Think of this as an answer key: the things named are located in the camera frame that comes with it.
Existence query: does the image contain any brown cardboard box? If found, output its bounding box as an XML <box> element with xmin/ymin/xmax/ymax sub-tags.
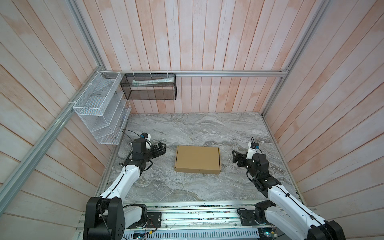
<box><xmin>175</xmin><ymin>146</ymin><xmax>222</xmax><ymax>175</ymax></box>

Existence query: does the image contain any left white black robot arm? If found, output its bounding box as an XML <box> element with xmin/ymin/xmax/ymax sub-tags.
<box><xmin>83</xmin><ymin>136</ymin><xmax>167</xmax><ymax>240</ymax></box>

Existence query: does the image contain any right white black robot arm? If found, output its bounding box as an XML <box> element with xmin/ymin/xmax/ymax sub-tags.
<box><xmin>232</xmin><ymin>149</ymin><xmax>346</xmax><ymax>240</ymax></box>

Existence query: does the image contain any white paper in basket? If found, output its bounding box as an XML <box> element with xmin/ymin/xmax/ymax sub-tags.
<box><xmin>131</xmin><ymin>77</ymin><xmax>175</xmax><ymax>87</ymax></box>

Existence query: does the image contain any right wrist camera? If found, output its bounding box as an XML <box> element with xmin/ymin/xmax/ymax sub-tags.
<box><xmin>247</xmin><ymin>142</ymin><xmax>262</xmax><ymax>160</ymax></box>

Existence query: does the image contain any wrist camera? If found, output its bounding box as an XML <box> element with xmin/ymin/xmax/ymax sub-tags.
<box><xmin>140</xmin><ymin>133</ymin><xmax>152</xmax><ymax>149</ymax></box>
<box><xmin>247</xmin><ymin>142</ymin><xmax>262</xmax><ymax>160</ymax></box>

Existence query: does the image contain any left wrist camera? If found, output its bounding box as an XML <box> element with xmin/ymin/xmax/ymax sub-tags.
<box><xmin>140</xmin><ymin>133</ymin><xmax>152</xmax><ymax>149</ymax></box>

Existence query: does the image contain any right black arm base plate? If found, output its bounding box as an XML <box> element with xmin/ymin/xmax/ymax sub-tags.
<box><xmin>236</xmin><ymin>208</ymin><xmax>283</xmax><ymax>226</ymax></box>

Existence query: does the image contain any aluminium frame rail front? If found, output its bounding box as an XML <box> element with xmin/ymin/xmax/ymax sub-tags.
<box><xmin>74</xmin><ymin>200</ymin><xmax>325</xmax><ymax>233</ymax></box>

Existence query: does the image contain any black wire mesh basket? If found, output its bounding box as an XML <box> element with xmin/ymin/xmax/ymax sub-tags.
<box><xmin>120</xmin><ymin>73</ymin><xmax>178</xmax><ymax>101</ymax></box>

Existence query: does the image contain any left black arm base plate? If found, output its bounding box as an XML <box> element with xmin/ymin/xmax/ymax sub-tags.
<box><xmin>126</xmin><ymin>212</ymin><xmax>162</xmax><ymax>229</ymax></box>

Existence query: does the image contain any white wire mesh shelf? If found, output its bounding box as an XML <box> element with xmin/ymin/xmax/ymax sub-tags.
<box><xmin>73</xmin><ymin>71</ymin><xmax>131</xmax><ymax>145</ymax></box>

